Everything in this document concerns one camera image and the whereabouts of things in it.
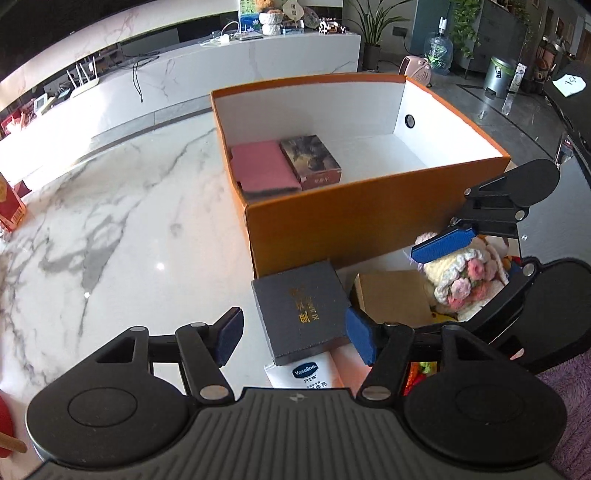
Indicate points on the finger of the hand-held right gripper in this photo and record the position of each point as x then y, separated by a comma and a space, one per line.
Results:
443, 242
510, 297

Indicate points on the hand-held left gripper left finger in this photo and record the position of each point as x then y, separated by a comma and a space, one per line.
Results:
231, 333

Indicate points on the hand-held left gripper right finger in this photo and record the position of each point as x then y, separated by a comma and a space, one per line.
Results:
361, 340

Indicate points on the crochet flower bouquet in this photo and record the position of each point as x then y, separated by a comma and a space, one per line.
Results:
461, 277

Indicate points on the dark grey box gold print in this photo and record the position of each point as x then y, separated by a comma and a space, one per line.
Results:
300, 309

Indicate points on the orange cardboard box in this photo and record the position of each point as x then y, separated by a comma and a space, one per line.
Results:
360, 217

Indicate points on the brown cardboard box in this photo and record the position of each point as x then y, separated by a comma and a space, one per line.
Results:
392, 295

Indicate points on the white lotion tube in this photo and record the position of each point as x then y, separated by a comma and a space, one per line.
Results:
304, 371

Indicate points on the colourful toy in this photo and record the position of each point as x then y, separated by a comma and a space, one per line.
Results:
419, 373

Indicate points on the dark painted box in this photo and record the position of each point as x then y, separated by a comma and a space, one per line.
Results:
311, 159

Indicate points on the pink flat box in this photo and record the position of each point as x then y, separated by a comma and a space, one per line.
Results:
265, 166

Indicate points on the pink heater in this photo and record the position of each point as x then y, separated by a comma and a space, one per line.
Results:
415, 70

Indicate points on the silver trash can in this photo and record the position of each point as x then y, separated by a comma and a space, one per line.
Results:
498, 76

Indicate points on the black table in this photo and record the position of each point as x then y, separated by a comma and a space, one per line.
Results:
575, 120

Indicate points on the white tall device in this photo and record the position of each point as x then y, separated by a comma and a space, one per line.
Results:
519, 76

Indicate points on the blue water bottle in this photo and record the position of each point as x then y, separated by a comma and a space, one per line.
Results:
437, 48

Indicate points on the white paper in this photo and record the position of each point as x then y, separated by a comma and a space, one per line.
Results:
569, 84

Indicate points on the tall potted plant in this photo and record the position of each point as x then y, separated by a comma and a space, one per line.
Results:
371, 50

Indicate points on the green vine plant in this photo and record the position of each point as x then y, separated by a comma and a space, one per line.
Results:
464, 23

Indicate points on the grey cabinet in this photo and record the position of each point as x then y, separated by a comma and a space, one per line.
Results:
503, 27

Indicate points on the cow figurine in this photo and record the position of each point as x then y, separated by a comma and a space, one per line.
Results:
330, 26

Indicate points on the red packet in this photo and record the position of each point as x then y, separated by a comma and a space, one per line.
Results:
10, 207

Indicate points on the decorative plate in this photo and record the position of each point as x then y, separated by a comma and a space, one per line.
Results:
310, 18

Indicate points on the white marble cabinet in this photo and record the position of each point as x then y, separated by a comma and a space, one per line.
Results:
184, 69

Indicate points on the wooden fan ornament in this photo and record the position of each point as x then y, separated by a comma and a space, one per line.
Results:
292, 9

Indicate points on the teddy bear in white pot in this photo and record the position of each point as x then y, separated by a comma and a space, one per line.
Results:
271, 22

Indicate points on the grey flat device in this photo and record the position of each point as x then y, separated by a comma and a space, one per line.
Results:
249, 37

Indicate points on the white charger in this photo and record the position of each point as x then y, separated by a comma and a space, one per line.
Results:
225, 40

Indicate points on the white router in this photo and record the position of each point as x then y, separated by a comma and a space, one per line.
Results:
82, 77

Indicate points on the small white display device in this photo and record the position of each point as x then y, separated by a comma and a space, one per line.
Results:
41, 102

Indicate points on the small landscape painting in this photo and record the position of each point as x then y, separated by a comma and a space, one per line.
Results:
247, 14

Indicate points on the red gift box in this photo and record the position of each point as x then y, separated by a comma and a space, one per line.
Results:
9, 123

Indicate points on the black television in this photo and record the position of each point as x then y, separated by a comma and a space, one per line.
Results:
115, 18

